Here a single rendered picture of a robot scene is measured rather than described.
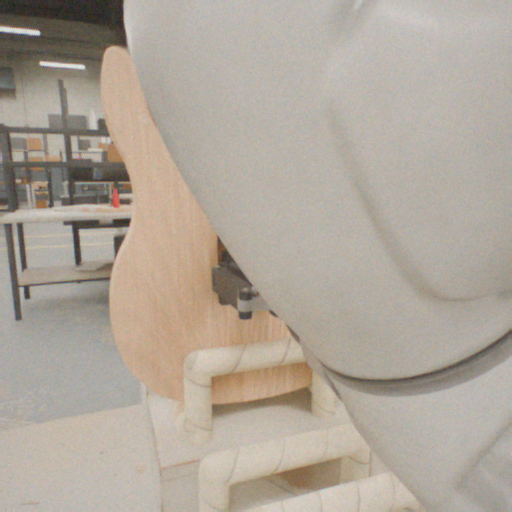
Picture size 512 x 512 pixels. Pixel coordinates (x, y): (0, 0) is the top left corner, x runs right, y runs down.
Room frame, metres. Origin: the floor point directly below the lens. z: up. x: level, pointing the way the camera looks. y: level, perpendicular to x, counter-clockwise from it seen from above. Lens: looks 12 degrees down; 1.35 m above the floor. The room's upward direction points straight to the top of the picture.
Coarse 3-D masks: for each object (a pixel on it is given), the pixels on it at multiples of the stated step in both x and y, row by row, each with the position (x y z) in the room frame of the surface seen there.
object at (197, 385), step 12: (192, 372) 0.45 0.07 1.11; (192, 384) 0.45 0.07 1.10; (204, 384) 0.45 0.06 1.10; (192, 396) 0.45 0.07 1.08; (204, 396) 0.45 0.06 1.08; (192, 408) 0.45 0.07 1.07; (204, 408) 0.45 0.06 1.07; (192, 420) 0.45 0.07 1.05; (204, 420) 0.45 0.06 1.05; (204, 432) 0.45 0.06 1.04; (192, 444) 0.45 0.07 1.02; (204, 444) 0.45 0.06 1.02
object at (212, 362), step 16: (192, 352) 0.46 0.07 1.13; (208, 352) 0.46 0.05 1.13; (224, 352) 0.46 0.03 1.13; (240, 352) 0.47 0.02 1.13; (256, 352) 0.47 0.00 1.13; (272, 352) 0.48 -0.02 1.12; (288, 352) 0.48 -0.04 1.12; (192, 368) 0.45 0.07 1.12; (208, 368) 0.45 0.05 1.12; (224, 368) 0.46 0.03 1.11; (240, 368) 0.46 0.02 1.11; (256, 368) 0.47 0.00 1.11
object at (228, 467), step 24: (312, 432) 0.43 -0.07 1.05; (336, 432) 0.43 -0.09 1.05; (216, 456) 0.39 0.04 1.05; (240, 456) 0.39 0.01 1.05; (264, 456) 0.39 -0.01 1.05; (288, 456) 0.40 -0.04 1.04; (312, 456) 0.41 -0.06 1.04; (336, 456) 0.42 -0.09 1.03; (216, 480) 0.37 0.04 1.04; (240, 480) 0.38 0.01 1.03
